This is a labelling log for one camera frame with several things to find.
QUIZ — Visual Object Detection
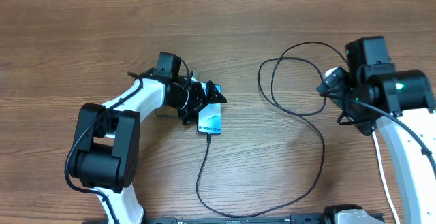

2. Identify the white power strip cord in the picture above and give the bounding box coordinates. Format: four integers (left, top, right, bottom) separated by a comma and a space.
371, 130, 401, 224

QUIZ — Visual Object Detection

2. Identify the black USB charging cable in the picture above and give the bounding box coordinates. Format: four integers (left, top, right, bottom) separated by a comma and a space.
195, 41, 350, 219

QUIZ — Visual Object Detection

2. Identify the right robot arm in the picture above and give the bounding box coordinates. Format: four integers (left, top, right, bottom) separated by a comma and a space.
317, 36, 435, 223

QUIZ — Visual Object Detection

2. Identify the blue Galaxy smartphone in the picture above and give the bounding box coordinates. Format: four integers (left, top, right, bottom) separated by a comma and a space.
197, 82, 222, 135

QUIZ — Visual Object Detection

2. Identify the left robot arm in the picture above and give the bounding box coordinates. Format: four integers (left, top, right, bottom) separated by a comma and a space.
64, 52, 227, 223

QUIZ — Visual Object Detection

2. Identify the white power strip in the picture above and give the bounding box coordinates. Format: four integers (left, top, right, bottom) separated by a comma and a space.
321, 67, 349, 92

